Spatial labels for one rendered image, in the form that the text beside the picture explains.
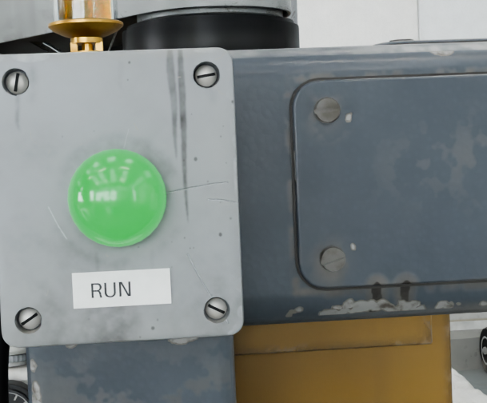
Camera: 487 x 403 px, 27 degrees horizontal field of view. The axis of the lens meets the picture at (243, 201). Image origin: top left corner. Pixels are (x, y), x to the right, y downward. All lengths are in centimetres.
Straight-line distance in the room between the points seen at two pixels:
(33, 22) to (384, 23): 517
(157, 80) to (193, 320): 8
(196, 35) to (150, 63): 16
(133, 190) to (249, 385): 39
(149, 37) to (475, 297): 20
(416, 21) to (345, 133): 539
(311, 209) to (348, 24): 531
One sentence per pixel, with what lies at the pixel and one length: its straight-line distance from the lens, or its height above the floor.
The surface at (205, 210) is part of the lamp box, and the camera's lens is 31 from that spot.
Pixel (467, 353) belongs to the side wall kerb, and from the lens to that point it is 586.
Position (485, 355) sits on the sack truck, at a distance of 579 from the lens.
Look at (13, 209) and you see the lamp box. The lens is 31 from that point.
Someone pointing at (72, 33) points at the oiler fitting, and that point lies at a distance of 39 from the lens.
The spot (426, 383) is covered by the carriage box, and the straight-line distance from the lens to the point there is 69.
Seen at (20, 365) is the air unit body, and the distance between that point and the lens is 59.
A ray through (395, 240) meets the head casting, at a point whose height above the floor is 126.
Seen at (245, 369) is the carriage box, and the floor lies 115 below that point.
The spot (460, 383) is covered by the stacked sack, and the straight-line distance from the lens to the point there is 393.
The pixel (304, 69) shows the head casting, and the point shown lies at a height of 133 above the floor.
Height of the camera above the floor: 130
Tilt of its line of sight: 3 degrees down
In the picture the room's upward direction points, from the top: 2 degrees counter-clockwise
